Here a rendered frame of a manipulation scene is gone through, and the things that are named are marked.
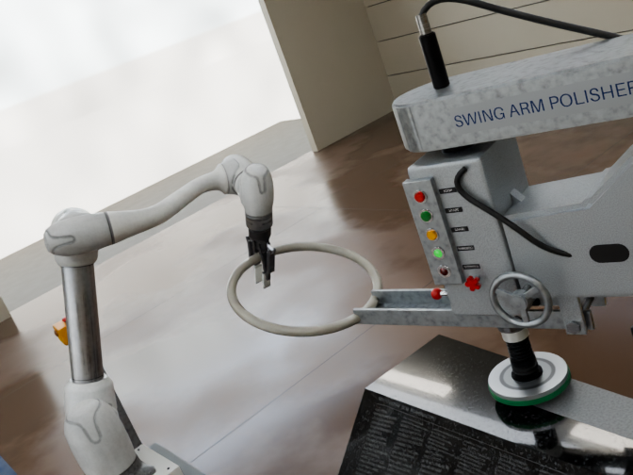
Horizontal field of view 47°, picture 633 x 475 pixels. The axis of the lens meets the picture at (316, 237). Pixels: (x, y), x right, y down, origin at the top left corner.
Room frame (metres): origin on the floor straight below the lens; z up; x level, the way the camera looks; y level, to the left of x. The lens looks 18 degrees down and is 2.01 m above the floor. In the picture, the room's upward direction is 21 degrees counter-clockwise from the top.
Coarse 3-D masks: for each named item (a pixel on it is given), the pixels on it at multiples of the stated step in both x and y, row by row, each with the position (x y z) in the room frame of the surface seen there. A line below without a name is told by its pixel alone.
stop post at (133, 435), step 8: (56, 328) 3.00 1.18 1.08; (64, 328) 2.97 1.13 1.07; (64, 336) 2.96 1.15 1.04; (64, 344) 2.97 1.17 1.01; (120, 408) 3.01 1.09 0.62; (120, 416) 3.00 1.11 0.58; (128, 424) 3.01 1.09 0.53; (128, 432) 3.00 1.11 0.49; (136, 432) 3.02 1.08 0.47; (136, 440) 3.01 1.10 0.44; (136, 448) 3.00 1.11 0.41
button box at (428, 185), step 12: (408, 180) 1.71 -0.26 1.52; (420, 180) 1.67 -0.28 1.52; (432, 180) 1.66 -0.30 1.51; (408, 192) 1.70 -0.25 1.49; (432, 192) 1.66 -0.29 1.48; (420, 204) 1.68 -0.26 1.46; (432, 204) 1.66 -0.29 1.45; (444, 216) 1.66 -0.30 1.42; (420, 228) 1.70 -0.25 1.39; (444, 228) 1.66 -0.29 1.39; (444, 240) 1.66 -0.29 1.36; (456, 252) 1.66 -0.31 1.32; (432, 264) 1.70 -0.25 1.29; (444, 264) 1.68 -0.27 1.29; (456, 264) 1.65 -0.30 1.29; (432, 276) 1.70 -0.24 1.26; (456, 276) 1.66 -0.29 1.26
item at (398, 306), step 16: (432, 288) 1.93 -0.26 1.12; (384, 304) 2.03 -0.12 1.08; (400, 304) 2.00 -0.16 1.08; (416, 304) 1.96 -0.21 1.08; (432, 304) 1.92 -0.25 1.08; (448, 304) 1.89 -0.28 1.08; (592, 304) 1.63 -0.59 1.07; (368, 320) 1.95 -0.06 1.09; (384, 320) 1.92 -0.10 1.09; (400, 320) 1.88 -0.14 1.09; (416, 320) 1.85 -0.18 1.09; (432, 320) 1.81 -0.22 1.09; (448, 320) 1.78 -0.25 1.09; (464, 320) 1.75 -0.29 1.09; (480, 320) 1.72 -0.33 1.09; (496, 320) 1.69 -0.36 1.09; (560, 320) 1.58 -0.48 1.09; (592, 320) 1.53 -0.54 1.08
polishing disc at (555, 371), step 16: (544, 352) 1.79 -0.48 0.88; (496, 368) 1.81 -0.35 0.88; (544, 368) 1.72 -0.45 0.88; (560, 368) 1.70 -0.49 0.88; (496, 384) 1.73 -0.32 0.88; (512, 384) 1.71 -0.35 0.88; (528, 384) 1.68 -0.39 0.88; (544, 384) 1.65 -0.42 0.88; (560, 384) 1.64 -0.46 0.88; (512, 400) 1.65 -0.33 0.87; (528, 400) 1.63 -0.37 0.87
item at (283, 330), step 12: (276, 252) 2.36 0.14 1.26; (288, 252) 2.37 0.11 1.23; (324, 252) 2.36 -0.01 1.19; (336, 252) 2.33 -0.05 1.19; (348, 252) 2.31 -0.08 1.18; (240, 264) 2.28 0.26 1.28; (252, 264) 2.31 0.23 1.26; (360, 264) 2.25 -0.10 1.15; (240, 276) 2.24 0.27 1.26; (372, 276) 2.17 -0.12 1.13; (228, 288) 2.16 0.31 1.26; (228, 300) 2.12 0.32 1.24; (372, 300) 2.04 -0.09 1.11; (240, 312) 2.04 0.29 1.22; (252, 324) 1.99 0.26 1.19; (264, 324) 1.97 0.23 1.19; (276, 324) 1.96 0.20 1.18; (324, 324) 1.95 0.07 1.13; (336, 324) 1.94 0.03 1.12; (348, 324) 1.95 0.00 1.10; (300, 336) 1.94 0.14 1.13
